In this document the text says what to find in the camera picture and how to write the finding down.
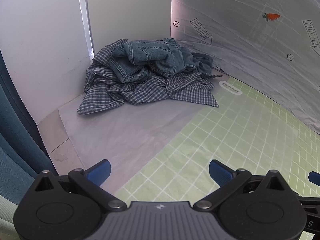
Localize blue denim jeans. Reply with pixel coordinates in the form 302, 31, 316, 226
109, 38, 213, 83

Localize green grid bed sheet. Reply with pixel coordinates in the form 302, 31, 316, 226
116, 77, 319, 204

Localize translucent plastic storage bag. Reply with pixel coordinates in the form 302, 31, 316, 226
57, 80, 276, 181

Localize teal curtain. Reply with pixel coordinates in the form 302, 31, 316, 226
1, 60, 56, 239

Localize blue plaid shirt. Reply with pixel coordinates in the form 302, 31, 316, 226
77, 39, 218, 115

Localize grey carrot print sheet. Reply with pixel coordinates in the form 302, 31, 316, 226
171, 0, 319, 132

